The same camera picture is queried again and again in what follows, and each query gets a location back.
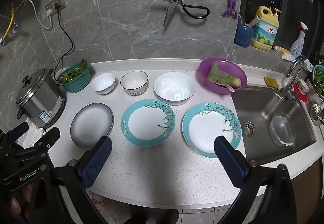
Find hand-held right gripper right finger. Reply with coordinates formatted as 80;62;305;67
214;135;296;224

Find leafy greens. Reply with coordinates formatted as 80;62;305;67
58;59;88;85

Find small white bowl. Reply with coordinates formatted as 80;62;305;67
91;73;116;95

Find black power cable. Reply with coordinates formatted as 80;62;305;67
53;3;75;78

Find stainless steel sink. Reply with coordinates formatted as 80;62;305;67
231;84;317;165

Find white power cable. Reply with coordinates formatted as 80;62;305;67
7;0;53;30

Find green basket with greens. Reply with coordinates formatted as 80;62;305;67
311;65;324;100

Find white spray bottle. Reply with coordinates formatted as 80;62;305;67
289;21;309;59

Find blue cup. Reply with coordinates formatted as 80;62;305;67
233;23;254;48

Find grey plate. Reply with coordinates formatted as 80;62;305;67
70;103;114;149

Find red and white holder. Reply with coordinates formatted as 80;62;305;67
294;80;310;103

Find stainless steel rice cooker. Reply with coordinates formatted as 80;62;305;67
16;68;67;129

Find white cloth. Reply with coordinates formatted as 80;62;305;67
19;124;47;149

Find clear glass bowl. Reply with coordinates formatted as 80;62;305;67
269;112;296;147

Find white bowl with dark rim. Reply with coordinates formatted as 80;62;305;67
120;71;149;96

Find chrome faucet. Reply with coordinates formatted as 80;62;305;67
280;55;307;100

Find large white bowl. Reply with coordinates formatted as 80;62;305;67
153;72;197;106

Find purple plastic bowl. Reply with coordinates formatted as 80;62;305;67
197;58;248;95

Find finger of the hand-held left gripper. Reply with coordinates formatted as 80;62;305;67
24;127;61;156
5;122;29;142

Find white and yellow packet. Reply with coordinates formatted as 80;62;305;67
273;46;295;60

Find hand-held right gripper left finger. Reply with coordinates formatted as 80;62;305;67
30;135;113;224

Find teal floral plate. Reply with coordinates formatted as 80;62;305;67
182;103;241;158
120;99;176;147

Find wall power outlet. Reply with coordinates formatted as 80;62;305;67
45;0;67;16

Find white spoon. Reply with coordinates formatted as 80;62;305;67
215;82;236;93

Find person's dark legs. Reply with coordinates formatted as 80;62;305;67
129;205;179;224

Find peeled green vegetable stem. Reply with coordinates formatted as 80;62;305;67
207;61;241;88

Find person's left hand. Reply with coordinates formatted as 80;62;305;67
8;184;34;221

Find yellow dish soap bottle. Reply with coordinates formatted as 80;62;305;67
250;6;282;52

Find yellow sponge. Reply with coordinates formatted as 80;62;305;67
264;76;279;88

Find yellow gas hose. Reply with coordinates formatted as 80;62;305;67
0;6;16;46

